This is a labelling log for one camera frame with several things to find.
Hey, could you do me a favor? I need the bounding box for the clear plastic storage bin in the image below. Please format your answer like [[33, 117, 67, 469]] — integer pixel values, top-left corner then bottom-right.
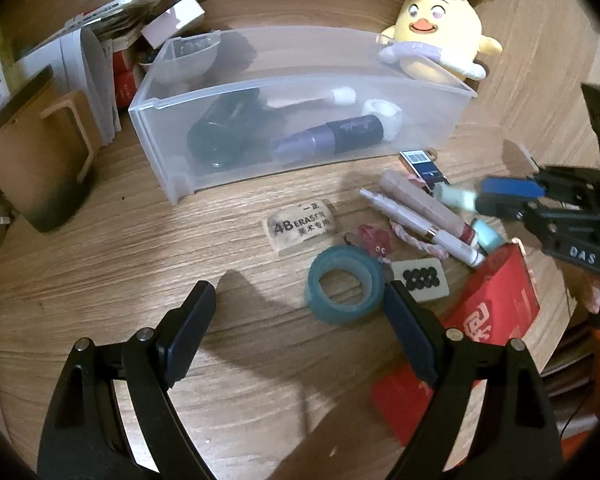
[[128, 26, 478, 206]]

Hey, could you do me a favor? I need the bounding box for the purple spray bottle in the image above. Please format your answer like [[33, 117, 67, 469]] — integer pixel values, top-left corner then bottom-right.
[[269, 114, 386, 163]]

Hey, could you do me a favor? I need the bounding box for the dark blue small box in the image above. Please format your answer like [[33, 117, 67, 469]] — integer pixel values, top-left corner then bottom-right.
[[399, 149, 451, 192]]

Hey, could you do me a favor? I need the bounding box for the grey bowl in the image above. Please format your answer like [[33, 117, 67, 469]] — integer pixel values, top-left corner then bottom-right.
[[162, 35, 221, 86]]

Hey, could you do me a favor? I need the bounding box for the white pen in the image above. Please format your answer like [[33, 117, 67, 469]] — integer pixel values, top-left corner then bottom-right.
[[358, 187, 486, 267]]

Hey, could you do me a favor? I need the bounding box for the stack of books and papers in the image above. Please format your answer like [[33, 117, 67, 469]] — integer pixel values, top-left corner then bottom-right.
[[15, 0, 151, 148]]

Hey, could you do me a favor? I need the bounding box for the white pink cardboard box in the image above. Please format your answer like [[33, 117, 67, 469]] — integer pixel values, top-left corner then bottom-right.
[[140, 0, 205, 51]]

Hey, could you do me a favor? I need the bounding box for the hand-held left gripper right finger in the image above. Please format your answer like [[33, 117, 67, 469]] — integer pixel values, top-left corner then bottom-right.
[[384, 282, 566, 480]]

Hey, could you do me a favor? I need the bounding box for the small red charm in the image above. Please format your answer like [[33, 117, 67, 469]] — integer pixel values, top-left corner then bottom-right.
[[344, 225, 396, 263]]

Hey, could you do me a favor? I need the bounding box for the pink white hair scrunchie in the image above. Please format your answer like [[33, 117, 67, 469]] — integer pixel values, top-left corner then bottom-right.
[[387, 217, 448, 259]]

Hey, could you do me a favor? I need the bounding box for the pink lipstick tube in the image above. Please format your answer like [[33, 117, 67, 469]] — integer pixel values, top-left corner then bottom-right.
[[380, 169, 481, 247]]

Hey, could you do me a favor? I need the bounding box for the red paper envelope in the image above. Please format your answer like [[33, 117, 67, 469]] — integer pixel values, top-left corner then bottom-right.
[[370, 242, 541, 448]]

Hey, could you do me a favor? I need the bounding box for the teal tape roll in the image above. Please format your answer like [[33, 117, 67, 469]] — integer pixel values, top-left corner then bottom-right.
[[307, 246, 385, 325]]

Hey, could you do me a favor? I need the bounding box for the red box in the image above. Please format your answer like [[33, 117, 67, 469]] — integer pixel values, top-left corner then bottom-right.
[[113, 51, 137, 109]]

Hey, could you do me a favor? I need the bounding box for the beige rubber eraser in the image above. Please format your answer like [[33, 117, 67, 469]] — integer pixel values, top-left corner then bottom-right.
[[263, 200, 337, 257]]

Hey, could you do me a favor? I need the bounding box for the yellow chick plush toy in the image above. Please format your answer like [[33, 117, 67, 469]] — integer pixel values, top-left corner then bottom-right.
[[378, 0, 503, 86]]

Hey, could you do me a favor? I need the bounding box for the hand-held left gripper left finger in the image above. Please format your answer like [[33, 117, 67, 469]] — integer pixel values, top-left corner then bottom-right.
[[37, 281, 217, 480]]

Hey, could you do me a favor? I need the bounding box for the white mahjong tile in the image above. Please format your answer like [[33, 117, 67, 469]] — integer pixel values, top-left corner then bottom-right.
[[390, 258, 452, 302]]

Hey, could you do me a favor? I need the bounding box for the brown mug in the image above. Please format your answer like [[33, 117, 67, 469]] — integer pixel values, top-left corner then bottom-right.
[[0, 65, 101, 233]]

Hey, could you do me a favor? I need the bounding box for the mint green tube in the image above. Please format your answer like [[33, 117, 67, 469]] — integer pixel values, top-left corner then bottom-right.
[[470, 217, 506, 255], [432, 182, 478, 213]]

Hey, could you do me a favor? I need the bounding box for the white tape ring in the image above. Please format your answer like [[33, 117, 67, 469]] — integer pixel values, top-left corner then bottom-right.
[[362, 98, 406, 142]]

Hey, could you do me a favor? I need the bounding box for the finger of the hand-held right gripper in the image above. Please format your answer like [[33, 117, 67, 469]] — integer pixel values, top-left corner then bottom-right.
[[474, 195, 546, 222], [480, 165, 600, 201]]

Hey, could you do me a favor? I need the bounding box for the white squeeze tube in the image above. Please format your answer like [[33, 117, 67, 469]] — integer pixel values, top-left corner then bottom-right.
[[260, 87, 356, 111]]

